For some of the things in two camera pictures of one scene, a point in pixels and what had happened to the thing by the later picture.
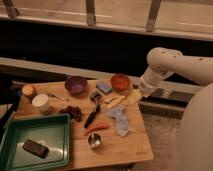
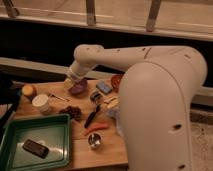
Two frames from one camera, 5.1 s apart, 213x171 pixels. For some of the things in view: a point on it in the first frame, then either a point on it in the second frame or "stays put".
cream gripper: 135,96 to 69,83
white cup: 41,101 stays put
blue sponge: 104,87 stays put
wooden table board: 107,126 stays put
